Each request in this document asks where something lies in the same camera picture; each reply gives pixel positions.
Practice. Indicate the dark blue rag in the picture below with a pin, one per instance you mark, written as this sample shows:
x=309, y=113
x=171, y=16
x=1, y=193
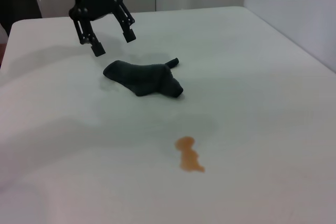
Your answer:
x=147, y=79

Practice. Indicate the brown liquid stain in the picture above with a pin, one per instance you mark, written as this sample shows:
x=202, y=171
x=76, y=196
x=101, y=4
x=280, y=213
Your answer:
x=189, y=158

